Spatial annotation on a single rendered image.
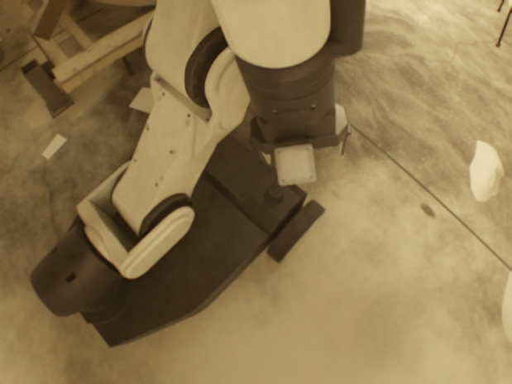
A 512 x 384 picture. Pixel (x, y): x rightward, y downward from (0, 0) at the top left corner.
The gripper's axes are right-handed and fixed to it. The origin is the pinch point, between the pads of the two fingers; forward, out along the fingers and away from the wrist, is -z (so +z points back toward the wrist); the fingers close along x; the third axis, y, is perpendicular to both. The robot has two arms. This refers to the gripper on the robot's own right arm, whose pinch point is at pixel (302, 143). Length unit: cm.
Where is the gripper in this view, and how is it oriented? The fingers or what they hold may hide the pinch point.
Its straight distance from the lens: 39.2
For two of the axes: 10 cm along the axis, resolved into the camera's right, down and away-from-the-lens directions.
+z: -1.9, -3.8, -9.0
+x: 9.8, -1.2, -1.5
